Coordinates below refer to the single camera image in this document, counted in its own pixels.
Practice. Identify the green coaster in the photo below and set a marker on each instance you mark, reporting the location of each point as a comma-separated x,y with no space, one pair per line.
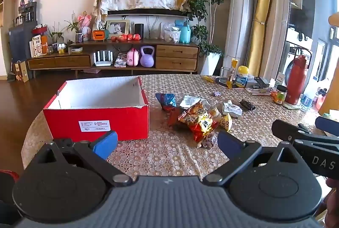
290,106

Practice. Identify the purple candy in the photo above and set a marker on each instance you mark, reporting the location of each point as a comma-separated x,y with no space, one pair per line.
217,93

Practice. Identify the small yellow bottles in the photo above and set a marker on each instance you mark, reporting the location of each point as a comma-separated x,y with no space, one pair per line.
62,48

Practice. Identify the small yellow snack packet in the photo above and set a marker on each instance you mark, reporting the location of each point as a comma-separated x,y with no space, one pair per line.
227,122

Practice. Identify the clear plastic bottle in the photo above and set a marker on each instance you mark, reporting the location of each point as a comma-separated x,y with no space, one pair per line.
309,98

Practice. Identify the gold floral tablecloth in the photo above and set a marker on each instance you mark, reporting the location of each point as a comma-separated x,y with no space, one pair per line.
164,154

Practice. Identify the red thermos bottle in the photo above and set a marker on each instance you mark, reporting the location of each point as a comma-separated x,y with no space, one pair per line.
296,82

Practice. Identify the clear plastic bag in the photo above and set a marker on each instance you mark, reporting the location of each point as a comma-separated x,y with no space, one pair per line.
170,33

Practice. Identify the white silver foil packet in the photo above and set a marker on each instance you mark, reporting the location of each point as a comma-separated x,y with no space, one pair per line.
192,101

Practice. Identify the white card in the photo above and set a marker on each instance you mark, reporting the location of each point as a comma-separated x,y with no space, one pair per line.
280,79

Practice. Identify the white flat box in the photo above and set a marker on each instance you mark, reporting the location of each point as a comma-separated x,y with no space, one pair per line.
75,50

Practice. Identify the clear drinking glass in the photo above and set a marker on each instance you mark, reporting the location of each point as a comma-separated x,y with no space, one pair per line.
224,75

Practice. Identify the orange radio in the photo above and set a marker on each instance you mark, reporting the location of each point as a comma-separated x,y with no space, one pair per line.
99,35

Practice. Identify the black box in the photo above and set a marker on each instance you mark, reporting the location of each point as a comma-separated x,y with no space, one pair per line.
262,82

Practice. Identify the white router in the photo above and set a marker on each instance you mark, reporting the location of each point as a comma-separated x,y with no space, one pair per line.
103,61

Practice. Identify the pink plush toy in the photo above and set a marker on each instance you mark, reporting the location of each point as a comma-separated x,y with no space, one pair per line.
86,25

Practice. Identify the orange box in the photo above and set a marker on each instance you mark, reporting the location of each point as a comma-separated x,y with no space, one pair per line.
44,44

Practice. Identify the grey box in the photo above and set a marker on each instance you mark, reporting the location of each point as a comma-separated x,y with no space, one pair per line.
253,81

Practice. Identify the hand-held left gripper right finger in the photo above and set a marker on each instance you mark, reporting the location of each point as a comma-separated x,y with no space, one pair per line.
229,144

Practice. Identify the dark round coaster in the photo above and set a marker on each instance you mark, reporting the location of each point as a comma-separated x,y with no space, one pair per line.
221,83

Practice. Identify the person's right hand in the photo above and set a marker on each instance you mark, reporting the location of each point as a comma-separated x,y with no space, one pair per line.
333,204

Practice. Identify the pink pen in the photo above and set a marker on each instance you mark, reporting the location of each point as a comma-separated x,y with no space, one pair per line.
261,94

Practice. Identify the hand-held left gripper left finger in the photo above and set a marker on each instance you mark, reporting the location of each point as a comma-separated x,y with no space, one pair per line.
104,144

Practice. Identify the black key fob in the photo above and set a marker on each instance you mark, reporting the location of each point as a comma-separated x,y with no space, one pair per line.
304,127

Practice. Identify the yellow wrapper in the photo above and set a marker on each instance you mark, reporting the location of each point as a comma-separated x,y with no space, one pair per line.
209,79

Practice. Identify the brown paper bag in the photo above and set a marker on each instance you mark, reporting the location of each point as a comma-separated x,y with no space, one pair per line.
21,71

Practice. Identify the television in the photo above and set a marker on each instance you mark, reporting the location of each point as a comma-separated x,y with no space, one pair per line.
145,12

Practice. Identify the pink small suitcase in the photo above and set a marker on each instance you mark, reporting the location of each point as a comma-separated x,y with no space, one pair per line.
133,58

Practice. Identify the yellow curtain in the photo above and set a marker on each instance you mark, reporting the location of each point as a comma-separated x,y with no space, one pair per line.
261,21

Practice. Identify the purple kettlebell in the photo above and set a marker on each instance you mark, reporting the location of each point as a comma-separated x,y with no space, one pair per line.
147,58

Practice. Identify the red bowl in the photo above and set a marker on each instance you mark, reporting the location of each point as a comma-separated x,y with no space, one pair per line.
39,30

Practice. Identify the paper notebook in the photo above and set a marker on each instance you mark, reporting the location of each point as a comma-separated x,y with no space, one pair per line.
255,89

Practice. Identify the white standing air conditioner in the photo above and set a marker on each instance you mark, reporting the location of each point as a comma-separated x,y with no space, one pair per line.
241,13

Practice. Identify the tan wooden chair back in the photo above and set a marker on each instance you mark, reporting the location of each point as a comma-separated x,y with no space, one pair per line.
329,101

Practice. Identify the white planter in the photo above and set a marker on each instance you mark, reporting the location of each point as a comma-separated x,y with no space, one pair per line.
211,64

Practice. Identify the yellow foil sachet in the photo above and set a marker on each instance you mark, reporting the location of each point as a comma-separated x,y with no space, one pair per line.
234,69

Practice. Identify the red cardboard box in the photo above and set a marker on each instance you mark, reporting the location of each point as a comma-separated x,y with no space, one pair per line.
95,119

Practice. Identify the yellow-capped vitamin bottle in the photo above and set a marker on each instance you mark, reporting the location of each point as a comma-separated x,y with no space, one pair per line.
241,78

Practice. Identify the white printed box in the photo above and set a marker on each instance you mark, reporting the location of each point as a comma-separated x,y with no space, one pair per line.
35,46

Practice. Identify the black-lidded jar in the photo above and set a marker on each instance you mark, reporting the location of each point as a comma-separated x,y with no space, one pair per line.
280,95

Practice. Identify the large orange snack bag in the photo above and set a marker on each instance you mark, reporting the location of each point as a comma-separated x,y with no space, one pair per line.
200,122

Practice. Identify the black snack packet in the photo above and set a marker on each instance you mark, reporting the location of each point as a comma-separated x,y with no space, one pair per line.
247,105

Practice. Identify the washing machine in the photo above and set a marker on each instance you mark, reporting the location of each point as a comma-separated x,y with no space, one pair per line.
287,58

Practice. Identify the blue chip bag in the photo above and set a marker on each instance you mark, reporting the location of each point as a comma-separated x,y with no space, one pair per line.
166,101

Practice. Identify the wooden TV cabinet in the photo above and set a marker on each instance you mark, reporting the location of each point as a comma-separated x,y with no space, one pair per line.
174,57

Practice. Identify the small wrapped candies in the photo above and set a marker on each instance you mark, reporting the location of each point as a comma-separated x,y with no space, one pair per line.
208,142

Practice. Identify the stack of magazines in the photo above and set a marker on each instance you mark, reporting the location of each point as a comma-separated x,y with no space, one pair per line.
120,61

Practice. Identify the plant in vase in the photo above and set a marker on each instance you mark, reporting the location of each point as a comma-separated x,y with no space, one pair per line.
79,37

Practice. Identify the teal bottle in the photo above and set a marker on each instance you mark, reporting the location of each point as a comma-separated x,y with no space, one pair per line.
185,33

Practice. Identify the small green plant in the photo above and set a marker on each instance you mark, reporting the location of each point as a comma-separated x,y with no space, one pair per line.
55,34

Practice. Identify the red wrapped apple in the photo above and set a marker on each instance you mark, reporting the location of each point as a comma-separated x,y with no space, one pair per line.
129,37
114,39
136,37
122,38

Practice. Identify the black speaker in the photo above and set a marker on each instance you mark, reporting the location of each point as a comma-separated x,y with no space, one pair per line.
139,30

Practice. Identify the photo frame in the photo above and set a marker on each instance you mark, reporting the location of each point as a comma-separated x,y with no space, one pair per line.
117,29

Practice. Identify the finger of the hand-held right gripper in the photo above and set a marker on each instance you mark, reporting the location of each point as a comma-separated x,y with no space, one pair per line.
327,125
287,130

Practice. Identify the white drink pouch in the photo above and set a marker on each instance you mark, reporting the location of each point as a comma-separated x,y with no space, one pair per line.
233,109

